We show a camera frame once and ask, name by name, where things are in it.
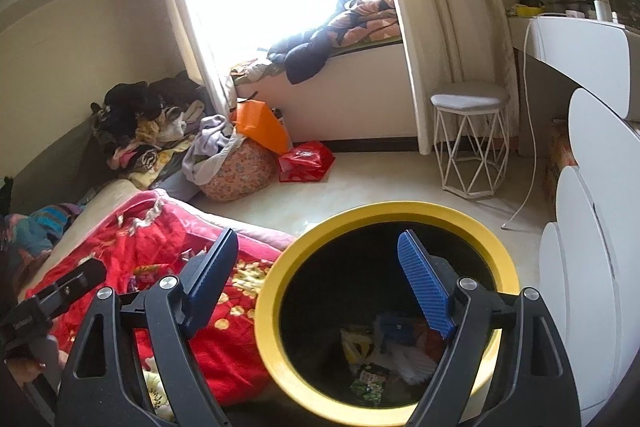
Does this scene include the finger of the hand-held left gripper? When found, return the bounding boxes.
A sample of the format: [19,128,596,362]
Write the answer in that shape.
[25,257,108,309]

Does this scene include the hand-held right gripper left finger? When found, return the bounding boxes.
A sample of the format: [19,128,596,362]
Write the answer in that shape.
[57,227,241,427]

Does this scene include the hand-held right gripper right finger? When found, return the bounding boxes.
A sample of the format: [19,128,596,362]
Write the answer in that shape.
[397,229,583,427]

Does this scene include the blue plastic bag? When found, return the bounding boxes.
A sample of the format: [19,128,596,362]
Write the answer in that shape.
[375,312,418,348]

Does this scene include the red foam fruit net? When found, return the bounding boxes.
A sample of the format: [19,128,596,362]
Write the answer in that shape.
[412,327,447,362]

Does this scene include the yellow round bin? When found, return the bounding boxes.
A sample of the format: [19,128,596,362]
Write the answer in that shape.
[254,201,521,414]

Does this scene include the white foam fruit net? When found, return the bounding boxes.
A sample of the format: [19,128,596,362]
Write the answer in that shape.
[380,344,442,383]

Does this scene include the yellow snack wrapper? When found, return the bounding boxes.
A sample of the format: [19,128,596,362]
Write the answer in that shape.
[340,326,377,365]

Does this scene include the green snack wrapper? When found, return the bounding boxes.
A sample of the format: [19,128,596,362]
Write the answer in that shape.
[350,364,392,406]

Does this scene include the person's left hand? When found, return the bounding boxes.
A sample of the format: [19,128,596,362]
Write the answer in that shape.
[4,356,48,385]

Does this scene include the teal striped cloth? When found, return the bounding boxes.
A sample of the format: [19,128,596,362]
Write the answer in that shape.
[5,204,83,258]

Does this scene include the red floral blanket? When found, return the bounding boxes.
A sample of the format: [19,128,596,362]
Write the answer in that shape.
[25,189,296,408]

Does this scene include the beige bedding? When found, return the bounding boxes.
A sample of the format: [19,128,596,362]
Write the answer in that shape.
[52,179,297,258]

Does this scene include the floral fabric bundle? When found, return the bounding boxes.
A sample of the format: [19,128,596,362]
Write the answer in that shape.
[200,139,278,202]

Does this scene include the grey garment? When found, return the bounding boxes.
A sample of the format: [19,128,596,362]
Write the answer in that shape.
[181,114,246,185]

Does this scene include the red plastic bag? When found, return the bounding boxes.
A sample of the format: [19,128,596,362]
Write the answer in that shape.
[277,141,336,184]

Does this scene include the orange paper bag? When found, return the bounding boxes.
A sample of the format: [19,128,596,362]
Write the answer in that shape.
[231,99,293,155]

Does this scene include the pile of mixed clothes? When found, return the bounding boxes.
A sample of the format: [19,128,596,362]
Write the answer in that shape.
[90,77,211,188]

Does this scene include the white scalloped cabinet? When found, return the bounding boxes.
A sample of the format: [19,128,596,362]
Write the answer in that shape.
[537,87,640,427]

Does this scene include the cream curtain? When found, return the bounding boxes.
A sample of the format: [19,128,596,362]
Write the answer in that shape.
[152,0,238,118]
[365,0,521,155]

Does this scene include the dark puffer jacket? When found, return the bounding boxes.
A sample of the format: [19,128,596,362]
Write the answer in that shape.
[266,27,346,85]

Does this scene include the orange patterned quilt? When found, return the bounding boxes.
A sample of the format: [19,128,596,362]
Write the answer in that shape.
[325,0,403,48]

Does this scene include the white desk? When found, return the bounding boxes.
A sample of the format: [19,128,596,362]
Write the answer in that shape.
[507,14,633,158]

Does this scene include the white cable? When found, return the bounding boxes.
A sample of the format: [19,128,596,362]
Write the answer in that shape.
[501,19,540,231]

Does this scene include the white wire stool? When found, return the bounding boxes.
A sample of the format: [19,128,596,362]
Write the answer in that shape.
[430,81,512,199]

